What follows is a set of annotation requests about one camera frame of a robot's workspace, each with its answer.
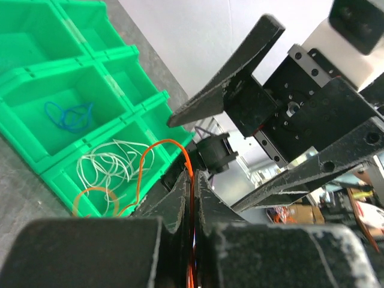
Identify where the light blue cable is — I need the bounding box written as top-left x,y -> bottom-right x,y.
44,101 -> 94,133

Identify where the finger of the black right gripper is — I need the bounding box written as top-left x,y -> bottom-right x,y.
167,14 -> 285,137
232,116 -> 383,212

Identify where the white cable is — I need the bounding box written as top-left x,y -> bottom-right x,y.
76,139 -> 155,211
89,140 -> 151,193

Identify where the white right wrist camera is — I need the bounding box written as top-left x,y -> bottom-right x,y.
302,0 -> 383,92

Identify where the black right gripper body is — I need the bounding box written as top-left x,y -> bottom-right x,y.
255,44 -> 381,167

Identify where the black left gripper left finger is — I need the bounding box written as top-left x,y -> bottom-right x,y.
1,172 -> 190,287

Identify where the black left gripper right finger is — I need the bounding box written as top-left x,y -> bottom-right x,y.
194,171 -> 381,287

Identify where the green compartment bin tray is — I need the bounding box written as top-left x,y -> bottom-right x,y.
1,1 -> 193,217

